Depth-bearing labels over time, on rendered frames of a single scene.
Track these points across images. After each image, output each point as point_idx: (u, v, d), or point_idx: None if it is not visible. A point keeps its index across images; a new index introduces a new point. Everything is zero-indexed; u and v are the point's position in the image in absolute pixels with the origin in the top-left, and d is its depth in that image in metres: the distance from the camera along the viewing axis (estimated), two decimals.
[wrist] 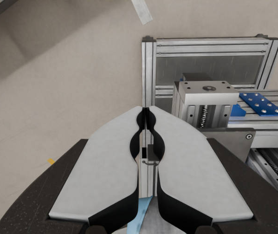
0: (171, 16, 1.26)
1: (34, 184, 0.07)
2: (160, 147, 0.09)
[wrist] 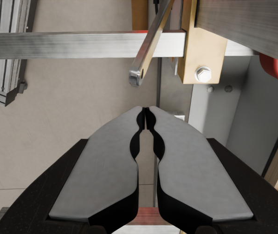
0: None
1: (34, 184, 0.07)
2: (160, 147, 0.09)
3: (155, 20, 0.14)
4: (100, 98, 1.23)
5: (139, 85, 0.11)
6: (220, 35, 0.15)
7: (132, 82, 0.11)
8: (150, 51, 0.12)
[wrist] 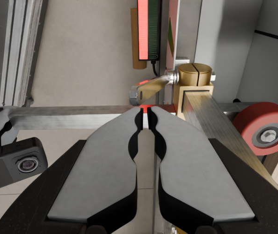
0: (76, 16, 0.99)
1: (32, 185, 0.07)
2: (161, 147, 0.09)
3: (151, 78, 0.17)
4: None
5: (138, 104, 0.12)
6: None
7: (132, 98, 0.12)
8: (147, 87, 0.14)
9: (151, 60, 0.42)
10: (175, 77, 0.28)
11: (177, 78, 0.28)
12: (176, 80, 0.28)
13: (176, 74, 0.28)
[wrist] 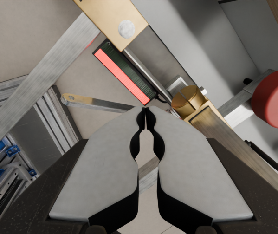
0: (86, 90, 1.15)
1: (34, 184, 0.07)
2: (160, 147, 0.09)
3: (109, 103, 0.22)
4: None
5: (67, 101, 0.17)
6: None
7: (61, 99, 0.18)
8: (87, 99, 0.20)
9: (153, 98, 0.45)
10: (171, 111, 0.30)
11: (173, 110, 0.30)
12: (174, 113, 0.30)
13: (171, 109, 0.30)
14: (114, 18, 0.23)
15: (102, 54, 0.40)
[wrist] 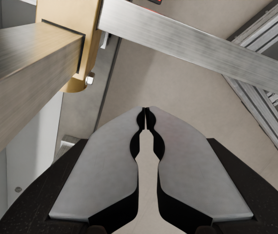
0: (222, 3, 0.89)
1: (34, 184, 0.07)
2: (160, 147, 0.09)
3: None
4: None
5: None
6: None
7: None
8: None
9: None
10: None
11: None
12: None
13: None
14: None
15: None
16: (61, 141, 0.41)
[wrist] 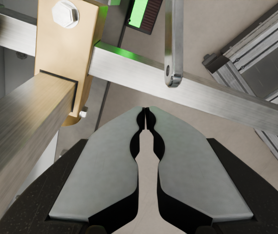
0: (217, 14, 0.91)
1: (34, 184, 0.07)
2: (160, 147, 0.09)
3: None
4: None
5: (173, 76, 0.09)
6: None
7: (174, 87, 0.10)
8: (166, 36, 0.10)
9: None
10: None
11: None
12: None
13: None
14: (66, 37, 0.17)
15: (145, 21, 0.30)
16: (59, 156, 0.43)
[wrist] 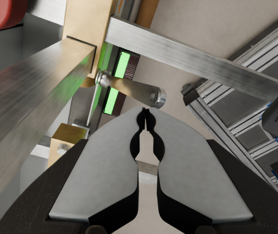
0: None
1: (34, 184, 0.07)
2: (160, 148, 0.09)
3: (129, 95, 0.17)
4: None
5: (159, 90, 0.12)
6: (75, 64, 0.17)
7: (163, 99, 0.12)
8: (140, 95, 0.14)
9: (127, 52, 0.40)
10: (99, 77, 0.27)
11: (97, 75, 0.27)
12: (99, 74, 0.27)
13: (98, 80, 0.27)
14: None
15: (114, 111, 0.48)
16: None
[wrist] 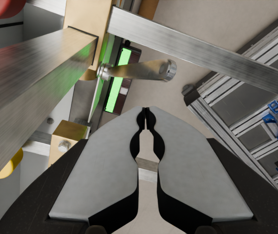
0: None
1: (34, 184, 0.07)
2: (160, 147, 0.09)
3: (134, 79, 0.17)
4: None
5: (169, 61, 0.11)
6: (77, 49, 0.16)
7: (173, 70, 0.11)
8: (147, 73, 0.13)
9: (129, 48, 0.40)
10: (100, 69, 0.27)
11: (99, 68, 0.26)
12: (101, 67, 0.27)
13: (100, 72, 0.27)
14: (64, 152, 0.34)
15: (115, 109, 0.47)
16: None
